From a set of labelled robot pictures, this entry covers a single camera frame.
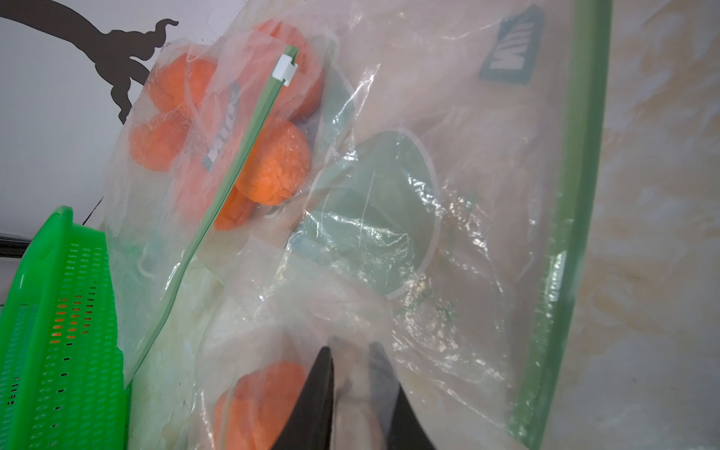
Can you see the green plastic basket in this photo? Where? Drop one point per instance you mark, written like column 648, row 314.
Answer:
column 62, row 381

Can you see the oranges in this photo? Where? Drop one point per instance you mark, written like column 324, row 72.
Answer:
column 253, row 414
column 193, row 114

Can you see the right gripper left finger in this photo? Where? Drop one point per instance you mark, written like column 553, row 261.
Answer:
column 310, row 423

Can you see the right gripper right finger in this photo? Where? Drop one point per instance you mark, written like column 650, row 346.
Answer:
column 399, row 425

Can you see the blue zip clear bag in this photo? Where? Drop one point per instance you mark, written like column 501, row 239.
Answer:
column 258, row 351

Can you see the green zip bag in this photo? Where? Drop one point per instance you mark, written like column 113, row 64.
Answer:
column 147, row 269
column 456, row 156

